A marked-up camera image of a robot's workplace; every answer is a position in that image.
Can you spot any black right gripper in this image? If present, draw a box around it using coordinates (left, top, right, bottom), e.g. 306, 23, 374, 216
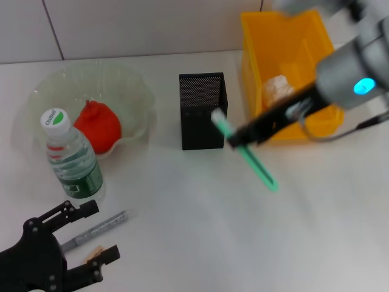
227, 85, 331, 150

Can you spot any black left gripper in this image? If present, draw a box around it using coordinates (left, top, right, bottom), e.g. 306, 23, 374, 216
0, 200, 122, 292

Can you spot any green utility knife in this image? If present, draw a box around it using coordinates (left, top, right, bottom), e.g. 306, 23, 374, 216
210, 108, 280, 193

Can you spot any white paper ball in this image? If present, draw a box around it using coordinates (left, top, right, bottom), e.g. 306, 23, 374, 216
263, 75, 295, 107

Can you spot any clear green-label water bottle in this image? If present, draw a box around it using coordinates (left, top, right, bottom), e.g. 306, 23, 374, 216
40, 108, 106, 201

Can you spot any orange fruit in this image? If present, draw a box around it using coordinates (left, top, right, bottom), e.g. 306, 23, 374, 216
72, 99, 123, 155

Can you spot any gray marker pen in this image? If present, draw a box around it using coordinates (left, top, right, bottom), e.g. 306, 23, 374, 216
60, 209, 129, 253

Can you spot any tan eraser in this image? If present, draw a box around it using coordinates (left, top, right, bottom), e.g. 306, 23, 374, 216
83, 245, 106, 265

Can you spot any black mesh pen holder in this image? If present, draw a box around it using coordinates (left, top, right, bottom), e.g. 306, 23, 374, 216
178, 72, 229, 151

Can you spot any green glass fruit plate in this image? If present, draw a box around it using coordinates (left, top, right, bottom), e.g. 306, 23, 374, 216
26, 60, 157, 161

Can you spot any yellow plastic bin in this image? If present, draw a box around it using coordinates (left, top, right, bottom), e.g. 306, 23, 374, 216
241, 9, 346, 143

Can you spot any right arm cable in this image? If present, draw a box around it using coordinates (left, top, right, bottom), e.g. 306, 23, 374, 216
299, 109, 389, 144

